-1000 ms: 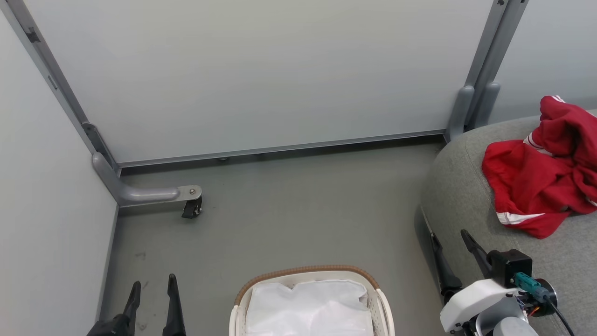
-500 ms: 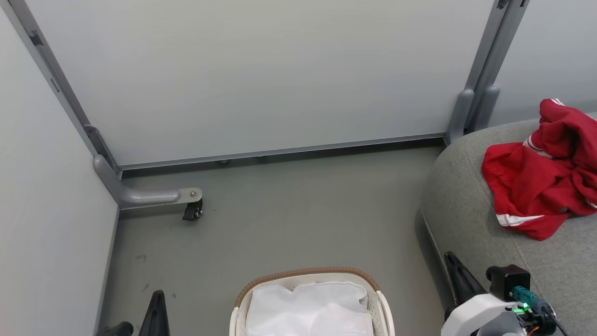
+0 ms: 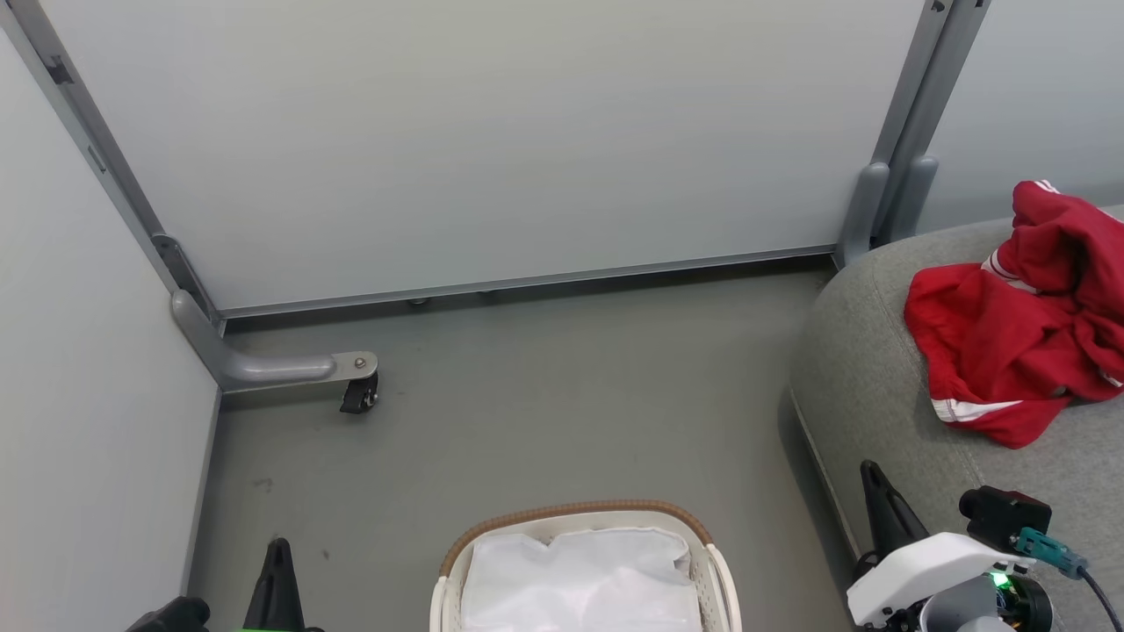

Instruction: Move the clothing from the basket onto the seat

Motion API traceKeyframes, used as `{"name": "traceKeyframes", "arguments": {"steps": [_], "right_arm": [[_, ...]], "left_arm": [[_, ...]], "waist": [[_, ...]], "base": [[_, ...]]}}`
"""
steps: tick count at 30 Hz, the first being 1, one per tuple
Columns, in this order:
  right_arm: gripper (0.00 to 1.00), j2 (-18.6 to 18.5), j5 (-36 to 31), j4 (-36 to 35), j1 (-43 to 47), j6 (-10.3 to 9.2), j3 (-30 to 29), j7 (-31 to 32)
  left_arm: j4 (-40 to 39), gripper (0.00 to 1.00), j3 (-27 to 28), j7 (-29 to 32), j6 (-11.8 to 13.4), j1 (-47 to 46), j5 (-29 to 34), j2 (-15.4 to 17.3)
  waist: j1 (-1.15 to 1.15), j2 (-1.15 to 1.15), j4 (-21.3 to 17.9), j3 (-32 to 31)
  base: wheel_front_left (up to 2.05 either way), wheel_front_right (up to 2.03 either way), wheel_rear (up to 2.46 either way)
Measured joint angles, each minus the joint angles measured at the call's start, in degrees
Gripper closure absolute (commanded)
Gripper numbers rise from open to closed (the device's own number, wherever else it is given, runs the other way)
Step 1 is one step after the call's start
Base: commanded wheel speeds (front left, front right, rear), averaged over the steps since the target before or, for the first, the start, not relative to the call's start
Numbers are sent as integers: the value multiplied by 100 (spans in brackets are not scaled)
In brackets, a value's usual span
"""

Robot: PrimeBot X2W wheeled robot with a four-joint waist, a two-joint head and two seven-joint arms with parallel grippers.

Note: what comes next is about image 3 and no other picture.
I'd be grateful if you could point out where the white plastic laundry basket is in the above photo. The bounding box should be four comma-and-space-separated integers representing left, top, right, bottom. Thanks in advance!
429, 499, 743, 632

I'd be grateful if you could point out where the red garment with white stripes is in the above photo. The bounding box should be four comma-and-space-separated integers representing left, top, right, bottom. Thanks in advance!
904, 180, 1124, 449

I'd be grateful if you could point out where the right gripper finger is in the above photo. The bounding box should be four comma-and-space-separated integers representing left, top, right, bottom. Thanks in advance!
860, 459, 931, 571

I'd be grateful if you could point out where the white cloth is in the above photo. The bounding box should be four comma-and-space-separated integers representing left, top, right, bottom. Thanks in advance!
459, 526, 704, 632

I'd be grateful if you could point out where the grey partition bottom rail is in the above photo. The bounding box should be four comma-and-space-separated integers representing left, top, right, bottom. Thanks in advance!
218, 245, 837, 320

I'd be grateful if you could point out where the grey partition foot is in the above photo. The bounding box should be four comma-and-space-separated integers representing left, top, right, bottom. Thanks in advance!
170, 290, 379, 392

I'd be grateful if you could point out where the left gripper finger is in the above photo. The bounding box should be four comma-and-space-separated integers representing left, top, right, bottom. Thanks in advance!
242, 537, 305, 632

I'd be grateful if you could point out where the grey fabric sofa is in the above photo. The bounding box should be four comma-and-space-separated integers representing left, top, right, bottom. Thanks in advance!
788, 206, 1124, 632

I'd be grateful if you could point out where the grey partition frame post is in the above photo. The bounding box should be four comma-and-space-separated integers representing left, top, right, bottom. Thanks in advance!
834, 0, 955, 267
887, 0, 993, 244
0, 0, 222, 352

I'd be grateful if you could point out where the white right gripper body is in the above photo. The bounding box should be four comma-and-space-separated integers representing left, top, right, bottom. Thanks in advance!
847, 531, 1037, 628

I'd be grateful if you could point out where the teal plug black cable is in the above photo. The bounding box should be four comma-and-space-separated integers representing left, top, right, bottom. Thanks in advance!
1010, 527, 1124, 632

